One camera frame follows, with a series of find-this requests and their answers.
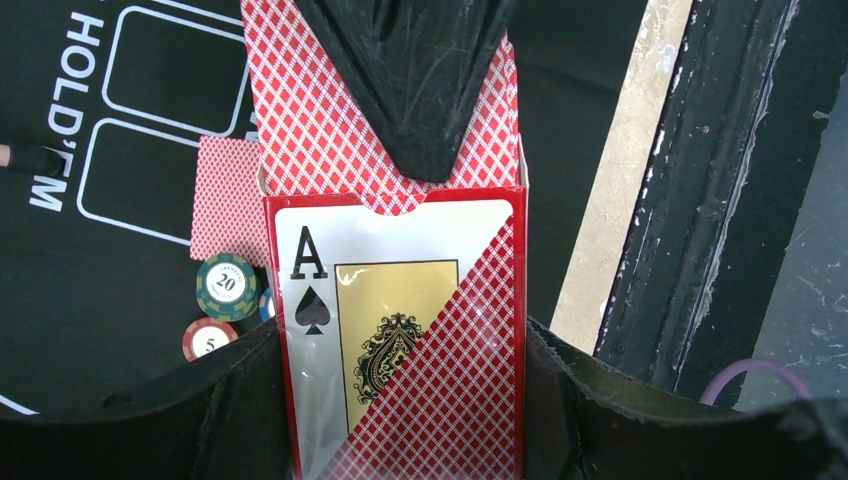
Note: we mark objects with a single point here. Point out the red playing card box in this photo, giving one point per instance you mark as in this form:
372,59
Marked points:
402,325

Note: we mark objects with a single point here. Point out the blue chips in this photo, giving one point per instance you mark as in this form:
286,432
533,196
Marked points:
266,306

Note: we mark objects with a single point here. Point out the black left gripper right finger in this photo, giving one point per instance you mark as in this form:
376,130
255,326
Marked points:
587,420

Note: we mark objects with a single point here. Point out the red chips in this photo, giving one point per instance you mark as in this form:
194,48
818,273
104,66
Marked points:
205,335

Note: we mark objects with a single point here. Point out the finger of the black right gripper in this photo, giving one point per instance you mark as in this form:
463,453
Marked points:
415,70

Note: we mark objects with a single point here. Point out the black poker table mat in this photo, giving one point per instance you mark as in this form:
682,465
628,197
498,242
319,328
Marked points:
96,277

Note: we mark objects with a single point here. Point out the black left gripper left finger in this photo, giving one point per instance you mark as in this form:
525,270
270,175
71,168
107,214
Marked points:
222,416

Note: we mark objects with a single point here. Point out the aluminium mounting rail frame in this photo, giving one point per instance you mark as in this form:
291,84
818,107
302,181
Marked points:
733,279

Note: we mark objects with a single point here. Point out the green chips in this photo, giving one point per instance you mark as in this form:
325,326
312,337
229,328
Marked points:
227,288

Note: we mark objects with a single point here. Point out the red-backed playing card deck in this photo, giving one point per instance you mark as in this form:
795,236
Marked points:
315,140

